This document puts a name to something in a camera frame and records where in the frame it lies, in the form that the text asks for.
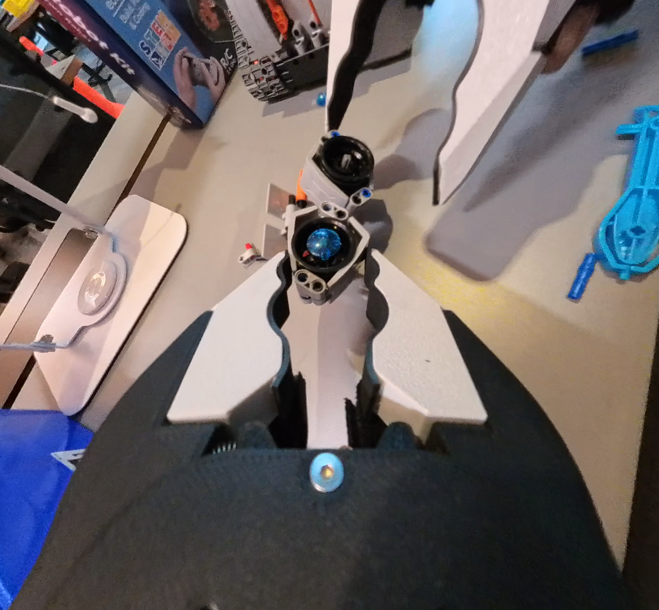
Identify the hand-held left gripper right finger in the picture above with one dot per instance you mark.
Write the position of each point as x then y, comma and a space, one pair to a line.
427, 363

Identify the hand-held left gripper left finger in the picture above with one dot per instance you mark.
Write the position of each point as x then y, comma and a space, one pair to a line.
231, 363

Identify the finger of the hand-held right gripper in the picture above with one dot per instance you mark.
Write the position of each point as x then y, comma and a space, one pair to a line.
350, 2
509, 28

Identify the grey orange twin-motor toy assembly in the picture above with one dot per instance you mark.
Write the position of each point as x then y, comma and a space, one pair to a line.
319, 183

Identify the tiny blue toy piece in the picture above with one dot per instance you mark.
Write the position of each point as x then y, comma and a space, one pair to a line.
610, 42

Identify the large grey orange toy vehicle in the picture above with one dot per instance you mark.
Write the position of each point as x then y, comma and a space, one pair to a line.
247, 2

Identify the grey red pin connector piece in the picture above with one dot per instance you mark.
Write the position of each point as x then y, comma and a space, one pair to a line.
249, 256

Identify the white desk lamp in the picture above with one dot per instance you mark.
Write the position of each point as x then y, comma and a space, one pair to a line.
144, 239

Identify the blue toy pin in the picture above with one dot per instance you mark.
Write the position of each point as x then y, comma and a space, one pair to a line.
582, 276

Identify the blue toy kit box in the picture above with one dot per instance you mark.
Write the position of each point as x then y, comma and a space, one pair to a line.
128, 13

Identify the light blue brick separator tool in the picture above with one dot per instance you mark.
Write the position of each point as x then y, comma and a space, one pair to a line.
633, 229

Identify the blue plastic bin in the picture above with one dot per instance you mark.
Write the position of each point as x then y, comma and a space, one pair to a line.
25, 491

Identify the orange box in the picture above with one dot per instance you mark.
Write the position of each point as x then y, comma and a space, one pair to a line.
98, 98

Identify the yellow plastic bin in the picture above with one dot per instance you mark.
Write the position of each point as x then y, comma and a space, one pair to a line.
18, 0

